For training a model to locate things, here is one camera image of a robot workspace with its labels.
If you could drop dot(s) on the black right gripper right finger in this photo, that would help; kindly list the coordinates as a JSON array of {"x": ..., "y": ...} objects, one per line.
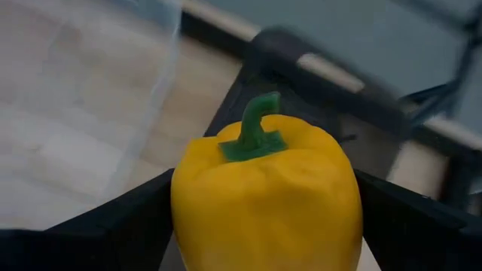
[{"x": 421, "y": 233}]

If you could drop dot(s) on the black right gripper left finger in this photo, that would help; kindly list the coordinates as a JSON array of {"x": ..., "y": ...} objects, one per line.
[{"x": 94, "y": 241}]

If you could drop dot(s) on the yellow bell pepper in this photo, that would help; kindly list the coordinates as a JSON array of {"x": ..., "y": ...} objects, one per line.
[{"x": 263, "y": 211}]

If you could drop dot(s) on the black aluminium table frame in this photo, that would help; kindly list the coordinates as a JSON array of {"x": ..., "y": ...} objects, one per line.
[{"x": 211, "y": 35}]

